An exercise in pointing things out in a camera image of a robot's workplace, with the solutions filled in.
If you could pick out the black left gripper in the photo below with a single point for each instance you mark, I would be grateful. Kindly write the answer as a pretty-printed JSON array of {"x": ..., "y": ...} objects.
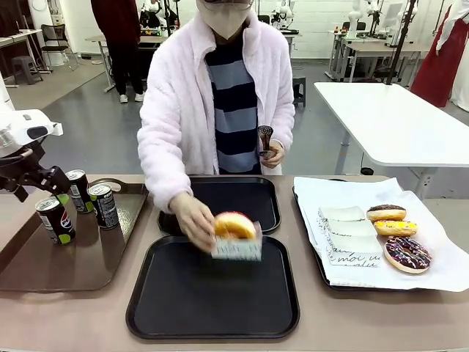
[{"x": 22, "y": 172}]

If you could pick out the black Pepsi can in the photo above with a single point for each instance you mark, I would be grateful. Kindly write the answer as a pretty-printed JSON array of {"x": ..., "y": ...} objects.
[
  {"x": 105, "y": 210},
  {"x": 56, "y": 223},
  {"x": 80, "y": 192}
]

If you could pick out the pink iced donut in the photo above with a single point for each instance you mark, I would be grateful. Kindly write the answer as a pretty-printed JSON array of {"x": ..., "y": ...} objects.
[{"x": 234, "y": 225}]

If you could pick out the red glazed donut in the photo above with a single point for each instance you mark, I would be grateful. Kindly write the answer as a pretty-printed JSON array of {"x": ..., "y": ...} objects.
[{"x": 238, "y": 251}]

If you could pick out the white printed paper donut box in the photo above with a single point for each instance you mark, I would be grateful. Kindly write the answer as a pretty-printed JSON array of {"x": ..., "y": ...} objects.
[
  {"x": 357, "y": 249},
  {"x": 342, "y": 213}
]

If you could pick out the chocolate sprinkle donut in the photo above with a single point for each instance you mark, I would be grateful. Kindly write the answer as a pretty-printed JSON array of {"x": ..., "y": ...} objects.
[{"x": 386, "y": 212}]

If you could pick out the yellow iced donut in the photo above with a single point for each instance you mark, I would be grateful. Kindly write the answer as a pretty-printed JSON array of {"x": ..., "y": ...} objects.
[{"x": 395, "y": 227}]

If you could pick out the person's left forearm pink sleeve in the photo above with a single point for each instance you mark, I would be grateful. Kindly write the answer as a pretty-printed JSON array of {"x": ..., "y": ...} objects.
[{"x": 282, "y": 121}]

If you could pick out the person's right forearm pink sleeve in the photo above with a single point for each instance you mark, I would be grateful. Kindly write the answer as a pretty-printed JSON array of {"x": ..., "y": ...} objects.
[{"x": 161, "y": 165}]

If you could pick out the person's right hand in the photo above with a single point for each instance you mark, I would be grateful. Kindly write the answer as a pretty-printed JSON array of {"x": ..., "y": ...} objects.
[{"x": 190, "y": 220}]

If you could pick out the person's left hand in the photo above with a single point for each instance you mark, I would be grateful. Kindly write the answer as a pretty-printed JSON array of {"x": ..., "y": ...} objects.
[{"x": 275, "y": 154}]

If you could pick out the brown plastic serving tray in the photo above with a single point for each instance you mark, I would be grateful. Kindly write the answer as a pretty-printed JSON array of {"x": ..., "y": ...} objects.
[{"x": 73, "y": 256}]

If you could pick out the grey plastic stool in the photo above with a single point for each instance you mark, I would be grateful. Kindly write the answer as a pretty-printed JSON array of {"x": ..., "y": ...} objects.
[{"x": 25, "y": 67}]

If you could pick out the black office chair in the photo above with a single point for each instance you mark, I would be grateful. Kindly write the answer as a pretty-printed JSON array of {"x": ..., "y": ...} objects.
[{"x": 55, "y": 40}]

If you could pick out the grey lab desk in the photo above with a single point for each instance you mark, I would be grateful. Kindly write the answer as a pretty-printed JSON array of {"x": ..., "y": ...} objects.
[{"x": 99, "y": 39}]

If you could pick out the bystander in dark clothes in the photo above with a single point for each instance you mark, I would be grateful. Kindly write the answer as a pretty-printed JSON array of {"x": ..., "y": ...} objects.
[{"x": 121, "y": 36}]

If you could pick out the person in pink fleece jacket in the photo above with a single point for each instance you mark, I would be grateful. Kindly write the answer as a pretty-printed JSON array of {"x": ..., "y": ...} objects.
[{"x": 183, "y": 91}]

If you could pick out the large black serving tray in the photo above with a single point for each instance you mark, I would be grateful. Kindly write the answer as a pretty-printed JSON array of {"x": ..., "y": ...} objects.
[{"x": 183, "y": 293}]

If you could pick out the small black serving tray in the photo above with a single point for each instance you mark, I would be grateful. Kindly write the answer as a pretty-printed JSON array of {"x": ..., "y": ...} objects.
[{"x": 234, "y": 198}]

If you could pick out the beige face mask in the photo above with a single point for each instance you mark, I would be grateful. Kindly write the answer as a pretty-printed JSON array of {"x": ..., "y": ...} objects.
[{"x": 223, "y": 18}]

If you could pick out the black stool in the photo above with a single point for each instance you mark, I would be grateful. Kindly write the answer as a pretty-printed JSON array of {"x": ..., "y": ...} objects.
[{"x": 299, "y": 88}]

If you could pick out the small white background robot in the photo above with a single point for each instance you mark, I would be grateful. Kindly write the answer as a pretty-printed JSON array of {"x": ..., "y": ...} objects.
[{"x": 282, "y": 12}]

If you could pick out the black tray under paper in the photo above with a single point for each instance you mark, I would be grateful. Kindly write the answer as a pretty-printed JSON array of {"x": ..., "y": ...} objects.
[{"x": 348, "y": 287}]

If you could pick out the tall white background robot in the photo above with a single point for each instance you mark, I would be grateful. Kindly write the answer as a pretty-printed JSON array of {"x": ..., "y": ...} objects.
[{"x": 357, "y": 14}]

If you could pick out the white folding table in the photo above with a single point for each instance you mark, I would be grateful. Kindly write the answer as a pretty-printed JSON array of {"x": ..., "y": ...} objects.
[{"x": 395, "y": 121}]

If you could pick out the beige lab desk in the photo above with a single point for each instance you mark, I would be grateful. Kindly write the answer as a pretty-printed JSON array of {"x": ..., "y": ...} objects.
[{"x": 384, "y": 49}]

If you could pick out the right tray with white paper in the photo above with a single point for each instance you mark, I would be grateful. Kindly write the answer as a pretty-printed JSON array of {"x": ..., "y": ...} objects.
[{"x": 421, "y": 198}]

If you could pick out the black tripod pole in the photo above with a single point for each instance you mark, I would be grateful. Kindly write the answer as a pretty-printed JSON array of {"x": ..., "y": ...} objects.
[{"x": 399, "y": 44}]

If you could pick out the figure in red dress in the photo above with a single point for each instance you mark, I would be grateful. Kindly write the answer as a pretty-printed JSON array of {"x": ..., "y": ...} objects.
[{"x": 439, "y": 62}]

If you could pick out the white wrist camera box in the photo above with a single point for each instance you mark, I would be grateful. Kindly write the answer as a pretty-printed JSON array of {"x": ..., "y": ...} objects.
[{"x": 41, "y": 130}]

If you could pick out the white wall desk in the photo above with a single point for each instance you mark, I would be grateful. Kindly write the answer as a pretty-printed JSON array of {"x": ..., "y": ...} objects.
[{"x": 18, "y": 34}]

